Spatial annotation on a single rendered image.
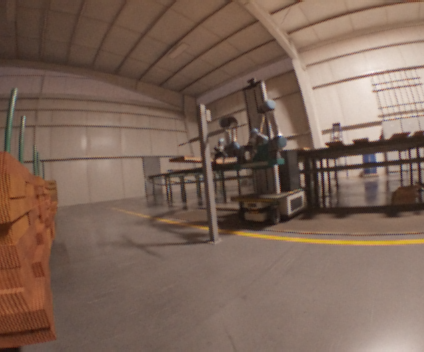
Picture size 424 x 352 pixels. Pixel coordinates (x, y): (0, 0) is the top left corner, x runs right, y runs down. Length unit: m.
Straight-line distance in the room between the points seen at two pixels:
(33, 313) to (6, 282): 0.05
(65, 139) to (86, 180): 2.21
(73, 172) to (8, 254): 9.42
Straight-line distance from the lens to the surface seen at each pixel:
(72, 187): 9.60
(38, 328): 0.31
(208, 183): 1.74
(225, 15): 8.35
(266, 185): 2.50
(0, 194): 0.27
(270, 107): 2.09
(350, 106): 9.11
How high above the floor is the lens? 0.61
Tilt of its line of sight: level
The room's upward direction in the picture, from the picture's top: 6 degrees counter-clockwise
